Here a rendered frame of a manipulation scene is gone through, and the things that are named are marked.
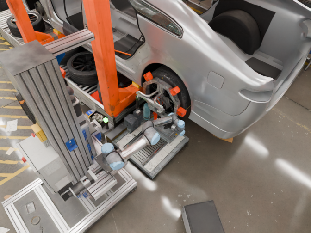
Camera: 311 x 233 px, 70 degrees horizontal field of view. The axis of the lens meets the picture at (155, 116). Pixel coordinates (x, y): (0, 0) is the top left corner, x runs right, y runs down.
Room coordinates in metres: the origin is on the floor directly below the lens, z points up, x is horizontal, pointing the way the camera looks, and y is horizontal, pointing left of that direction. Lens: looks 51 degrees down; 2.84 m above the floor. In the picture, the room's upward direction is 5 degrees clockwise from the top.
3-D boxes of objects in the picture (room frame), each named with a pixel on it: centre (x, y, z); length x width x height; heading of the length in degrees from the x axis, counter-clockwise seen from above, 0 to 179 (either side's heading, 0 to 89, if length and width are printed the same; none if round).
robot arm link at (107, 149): (1.06, 0.42, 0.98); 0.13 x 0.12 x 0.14; 39
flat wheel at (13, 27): (4.17, 2.77, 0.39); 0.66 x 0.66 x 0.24
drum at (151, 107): (1.87, 0.00, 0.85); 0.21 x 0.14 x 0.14; 142
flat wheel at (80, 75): (2.97, 1.20, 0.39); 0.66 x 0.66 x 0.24
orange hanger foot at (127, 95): (2.21, 0.38, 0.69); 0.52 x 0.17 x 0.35; 142
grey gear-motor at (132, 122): (2.04, 0.26, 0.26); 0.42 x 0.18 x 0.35; 142
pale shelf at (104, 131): (1.81, 0.77, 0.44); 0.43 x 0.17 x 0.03; 52
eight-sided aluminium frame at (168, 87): (1.92, -0.05, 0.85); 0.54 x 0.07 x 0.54; 52
